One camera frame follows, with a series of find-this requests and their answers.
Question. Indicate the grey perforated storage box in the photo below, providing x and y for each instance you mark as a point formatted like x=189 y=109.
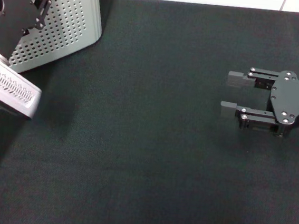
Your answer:
x=68 y=17

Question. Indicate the grey vented wrist camera housing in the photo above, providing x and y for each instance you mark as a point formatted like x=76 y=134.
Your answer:
x=13 y=91

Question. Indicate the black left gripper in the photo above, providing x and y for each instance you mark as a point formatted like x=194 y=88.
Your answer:
x=13 y=16

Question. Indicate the black tablecloth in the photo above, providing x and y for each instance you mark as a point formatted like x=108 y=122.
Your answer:
x=147 y=157

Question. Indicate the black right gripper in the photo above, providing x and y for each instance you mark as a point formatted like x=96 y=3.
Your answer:
x=291 y=101

